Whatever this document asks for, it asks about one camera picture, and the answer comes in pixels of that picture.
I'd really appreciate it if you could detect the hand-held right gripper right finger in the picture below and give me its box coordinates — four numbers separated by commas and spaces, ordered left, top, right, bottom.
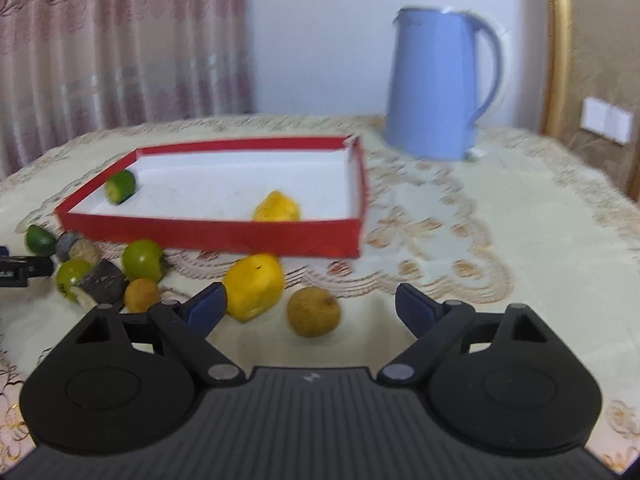
377, 282, 553, 386

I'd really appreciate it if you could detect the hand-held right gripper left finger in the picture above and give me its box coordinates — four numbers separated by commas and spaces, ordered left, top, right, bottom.
75, 282, 246, 386

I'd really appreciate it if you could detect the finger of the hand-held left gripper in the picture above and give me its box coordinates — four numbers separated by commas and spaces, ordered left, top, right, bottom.
0, 245, 55, 291

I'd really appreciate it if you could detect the dark green lime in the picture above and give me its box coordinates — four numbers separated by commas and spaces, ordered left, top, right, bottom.
25, 224, 57, 256

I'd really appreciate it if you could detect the yellow-green lime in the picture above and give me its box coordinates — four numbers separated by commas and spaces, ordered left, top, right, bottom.
55, 259, 93, 303

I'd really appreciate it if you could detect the dark fruit piece tan end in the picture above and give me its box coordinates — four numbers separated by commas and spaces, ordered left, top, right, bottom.
55, 231, 103, 266

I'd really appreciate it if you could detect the yellow fruit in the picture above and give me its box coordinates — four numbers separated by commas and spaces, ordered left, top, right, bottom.
252, 190, 302, 223
221, 253, 286, 323

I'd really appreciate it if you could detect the small orange-brown fruit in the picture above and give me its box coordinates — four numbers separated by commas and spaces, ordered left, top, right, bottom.
123, 278, 162, 313

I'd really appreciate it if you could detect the red shallow cardboard box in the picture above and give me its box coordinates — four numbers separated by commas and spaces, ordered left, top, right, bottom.
54, 135, 371, 259

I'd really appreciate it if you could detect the dark fruit piece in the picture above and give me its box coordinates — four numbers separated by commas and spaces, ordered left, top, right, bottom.
75, 260, 127, 311

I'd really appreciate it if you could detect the brown round fruit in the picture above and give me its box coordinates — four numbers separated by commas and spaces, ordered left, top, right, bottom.
286, 286, 342, 339

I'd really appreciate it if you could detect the green fruit with cut end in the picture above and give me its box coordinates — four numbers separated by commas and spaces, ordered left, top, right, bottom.
104, 169, 137, 206

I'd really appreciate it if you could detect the blue electric kettle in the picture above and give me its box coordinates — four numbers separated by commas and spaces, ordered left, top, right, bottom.
382, 6, 505, 162

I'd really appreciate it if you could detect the pink patterned curtain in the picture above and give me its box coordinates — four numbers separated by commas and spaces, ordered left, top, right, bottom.
0, 0, 253, 178

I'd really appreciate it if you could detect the white wall switch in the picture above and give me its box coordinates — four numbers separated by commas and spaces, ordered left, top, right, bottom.
581, 97, 635, 146

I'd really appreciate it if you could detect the gold wall frame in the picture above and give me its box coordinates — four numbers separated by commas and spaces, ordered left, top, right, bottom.
540, 0, 573, 136

